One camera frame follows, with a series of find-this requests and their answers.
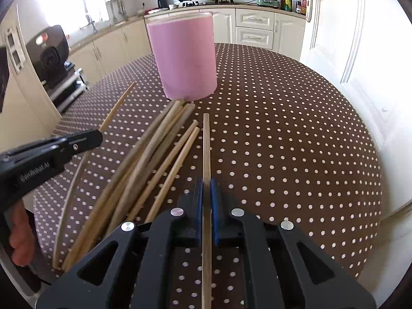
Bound black electric kettle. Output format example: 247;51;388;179
157;0;168;9

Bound window with bars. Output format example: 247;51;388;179
36;0;109;35

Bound door strike plate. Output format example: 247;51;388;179
6;27;26;74

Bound dark sauce bottle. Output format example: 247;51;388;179
295;0;302;14

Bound wall utensil rack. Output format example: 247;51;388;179
105;0;128;24

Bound wooden chopstick pile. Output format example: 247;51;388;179
105;103;195;236
62;100;184;271

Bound person's left hand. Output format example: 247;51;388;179
9;200;35;267

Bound brown polka dot tablecloth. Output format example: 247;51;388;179
33;42;382;309

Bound pink cylindrical utensil holder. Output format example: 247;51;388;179
147;12;217;101

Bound lower cream cabinets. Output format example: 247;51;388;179
69;5;307;84

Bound kitchen faucet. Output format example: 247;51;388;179
85;8;98;33

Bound orange sauce bottle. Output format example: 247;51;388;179
301;0;307;15

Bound metal shelf rack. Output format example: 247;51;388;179
47;68;89;114

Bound gas stove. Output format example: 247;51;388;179
177;0;235;8

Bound white door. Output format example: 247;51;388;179
300;0;411;308

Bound green bottle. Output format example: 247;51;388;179
284;0;293;12

